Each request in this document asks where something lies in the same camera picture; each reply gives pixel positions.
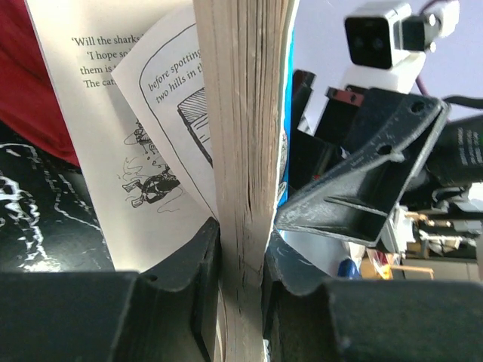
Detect red student backpack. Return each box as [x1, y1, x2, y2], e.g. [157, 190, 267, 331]
[1, 1, 79, 167]

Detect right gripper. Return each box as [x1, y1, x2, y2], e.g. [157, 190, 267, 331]
[275, 85, 482, 247]

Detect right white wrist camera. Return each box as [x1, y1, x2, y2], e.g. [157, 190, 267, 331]
[341, 1, 460, 94]

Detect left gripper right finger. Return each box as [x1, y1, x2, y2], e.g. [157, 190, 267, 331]
[262, 232, 482, 361]

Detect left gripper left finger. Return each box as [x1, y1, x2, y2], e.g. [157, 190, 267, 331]
[1, 219, 220, 361]

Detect blue cartoon book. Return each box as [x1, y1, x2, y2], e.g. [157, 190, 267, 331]
[26, 1, 298, 361]

